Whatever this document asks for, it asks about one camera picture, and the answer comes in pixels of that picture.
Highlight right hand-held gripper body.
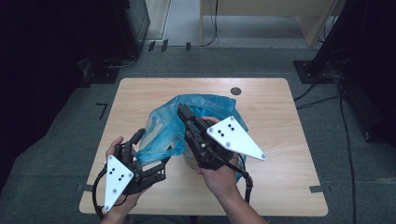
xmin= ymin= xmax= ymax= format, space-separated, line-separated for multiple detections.
xmin=194 ymin=115 xmax=268 ymax=171

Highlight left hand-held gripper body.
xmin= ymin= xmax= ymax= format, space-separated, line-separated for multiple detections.
xmin=104 ymin=141 xmax=167 ymax=213

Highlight blue plastic bag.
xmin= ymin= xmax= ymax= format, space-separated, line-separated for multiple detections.
xmin=135 ymin=93 xmax=250 ymax=183

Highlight person's left hand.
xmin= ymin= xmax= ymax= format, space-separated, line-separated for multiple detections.
xmin=102 ymin=135 xmax=141 ymax=218

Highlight person's right hand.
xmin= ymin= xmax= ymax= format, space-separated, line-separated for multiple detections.
xmin=196 ymin=116 xmax=243 ymax=201

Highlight dark square floor plate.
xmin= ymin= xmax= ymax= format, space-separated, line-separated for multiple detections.
xmin=88 ymin=65 xmax=120 ymax=85

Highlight dark cabinet with glass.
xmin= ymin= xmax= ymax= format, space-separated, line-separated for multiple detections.
xmin=113 ymin=0 xmax=151 ymax=60

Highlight dark curtain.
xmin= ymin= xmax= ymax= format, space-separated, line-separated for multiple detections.
xmin=0 ymin=0 xmax=125 ymax=194

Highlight light wooden desk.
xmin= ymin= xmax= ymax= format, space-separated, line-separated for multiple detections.
xmin=199 ymin=0 xmax=347 ymax=49

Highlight black slanted stand column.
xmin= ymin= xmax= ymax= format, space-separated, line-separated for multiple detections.
xmin=307 ymin=0 xmax=368 ymax=76

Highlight yellow floor tape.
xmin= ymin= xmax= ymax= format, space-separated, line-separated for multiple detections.
xmin=372 ymin=176 xmax=396 ymax=185

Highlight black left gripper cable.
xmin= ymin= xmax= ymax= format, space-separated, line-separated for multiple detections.
xmin=92 ymin=167 xmax=129 ymax=220

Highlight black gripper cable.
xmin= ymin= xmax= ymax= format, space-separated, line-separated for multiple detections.
xmin=92 ymin=167 xmax=129 ymax=220
xmin=218 ymin=154 xmax=254 ymax=205

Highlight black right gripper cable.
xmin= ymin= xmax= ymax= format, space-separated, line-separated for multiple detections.
xmin=218 ymin=154 xmax=254 ymax=205

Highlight grey looped floor cable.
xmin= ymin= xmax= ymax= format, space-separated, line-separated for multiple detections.
xmin=104 ymin=55 xmax=138 ymax=69

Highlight short black floor cable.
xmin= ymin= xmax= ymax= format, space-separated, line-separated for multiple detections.
xmin=293 ymin=83 xmax=317 ymax=102

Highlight wavy black floor cable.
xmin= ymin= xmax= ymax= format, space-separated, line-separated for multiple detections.
xmin=296 ymin=94 xmax=340 ymax=110

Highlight black hanging cable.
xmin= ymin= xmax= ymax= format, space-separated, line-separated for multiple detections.
xmin=204 ymin=0 xmax=219 ymax=48

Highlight black stand base plate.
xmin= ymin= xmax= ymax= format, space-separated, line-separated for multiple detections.
xmin=293 ymin=60 xmax=335 ymax=85

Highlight long black floor cable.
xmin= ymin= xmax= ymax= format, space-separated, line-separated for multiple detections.
xmin=338 ymin=80 xmax=358 ymax=224

